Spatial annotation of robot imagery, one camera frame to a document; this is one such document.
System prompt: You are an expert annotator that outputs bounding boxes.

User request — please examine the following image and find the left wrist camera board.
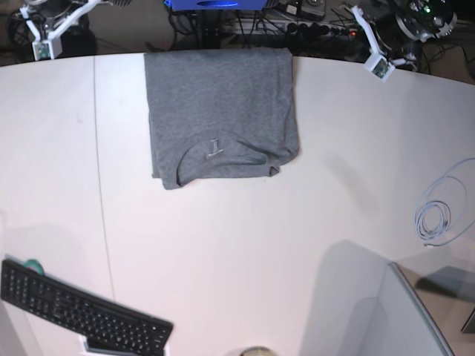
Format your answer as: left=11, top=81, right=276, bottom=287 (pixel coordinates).
left=364, top=53, right=395, bottom=82

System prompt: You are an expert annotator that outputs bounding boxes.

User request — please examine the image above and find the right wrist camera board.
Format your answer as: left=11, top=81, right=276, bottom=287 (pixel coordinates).
left=32, top=39, right=62, bottom=61

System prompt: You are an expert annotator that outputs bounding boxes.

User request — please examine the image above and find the black keyboard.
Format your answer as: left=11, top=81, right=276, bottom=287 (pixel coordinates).
left=1, top=259, right=174, bottom=355

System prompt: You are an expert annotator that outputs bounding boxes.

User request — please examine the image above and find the grey monitor edge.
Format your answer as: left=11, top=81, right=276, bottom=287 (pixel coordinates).
left=388, top=263, right=453, bottom=355

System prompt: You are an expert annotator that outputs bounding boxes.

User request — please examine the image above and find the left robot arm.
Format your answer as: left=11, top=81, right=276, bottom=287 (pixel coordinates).
left=349, top=1, right=457, bottom=68

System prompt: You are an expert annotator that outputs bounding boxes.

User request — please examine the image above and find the coiled white cable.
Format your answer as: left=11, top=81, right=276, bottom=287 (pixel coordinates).
left=413, top=157, right=475, bottom=248

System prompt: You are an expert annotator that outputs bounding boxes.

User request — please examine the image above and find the green tape roll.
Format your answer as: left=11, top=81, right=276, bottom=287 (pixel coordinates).
left=24, top=259, right=45, bottom=275

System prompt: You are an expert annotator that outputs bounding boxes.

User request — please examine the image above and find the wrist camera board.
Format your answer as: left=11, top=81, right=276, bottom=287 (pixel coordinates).
left=364, top=53, right=395, bottom=82
left=32, top=39, right=62, bottom=61

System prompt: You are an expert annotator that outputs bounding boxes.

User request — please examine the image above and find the blue box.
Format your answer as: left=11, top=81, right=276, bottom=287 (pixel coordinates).
left=164, top=0, right=267, bottom=11

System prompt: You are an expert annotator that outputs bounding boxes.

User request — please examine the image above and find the round tan lid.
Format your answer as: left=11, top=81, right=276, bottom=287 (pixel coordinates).
left=239, top=346, right=277, bottom=356

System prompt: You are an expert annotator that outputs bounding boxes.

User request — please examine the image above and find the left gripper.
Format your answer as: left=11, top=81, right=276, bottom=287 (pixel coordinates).
left=350, top=5, right=416, bottom=69

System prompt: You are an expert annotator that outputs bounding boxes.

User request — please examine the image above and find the grey t-shirt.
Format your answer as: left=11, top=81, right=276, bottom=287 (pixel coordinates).
left=144, top=48, right=300, bottom=190

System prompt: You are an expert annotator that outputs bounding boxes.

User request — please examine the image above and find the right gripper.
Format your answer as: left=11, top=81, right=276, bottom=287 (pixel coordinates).
left=19, top=0, right=101, bottom=42

